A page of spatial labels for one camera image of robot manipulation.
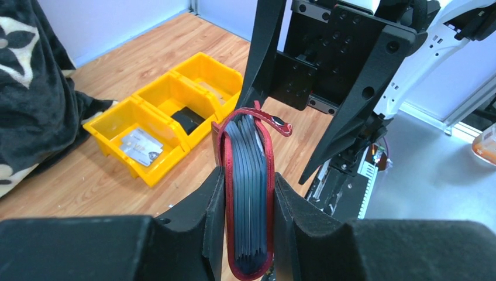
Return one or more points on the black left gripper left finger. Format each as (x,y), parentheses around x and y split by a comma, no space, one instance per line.
(183,243)

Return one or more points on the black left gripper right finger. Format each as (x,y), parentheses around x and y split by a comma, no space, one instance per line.
(311,245)

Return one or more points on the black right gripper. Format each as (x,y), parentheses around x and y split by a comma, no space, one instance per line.
(337,59)

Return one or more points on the red leather card holder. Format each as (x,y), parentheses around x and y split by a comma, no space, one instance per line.
(243,148)

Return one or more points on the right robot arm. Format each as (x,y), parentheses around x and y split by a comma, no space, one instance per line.
(443,28)

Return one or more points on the black credit card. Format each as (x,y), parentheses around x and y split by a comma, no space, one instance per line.
(188,119)

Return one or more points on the beige credit card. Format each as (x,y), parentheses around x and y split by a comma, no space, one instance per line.
(221,96)

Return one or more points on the yellow three-compartment bin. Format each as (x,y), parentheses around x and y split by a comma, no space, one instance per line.
(152,106)

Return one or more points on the black floral blanket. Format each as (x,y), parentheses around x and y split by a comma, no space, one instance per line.
(42,114)

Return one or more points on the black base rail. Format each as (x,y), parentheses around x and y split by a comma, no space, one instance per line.
(347,196)

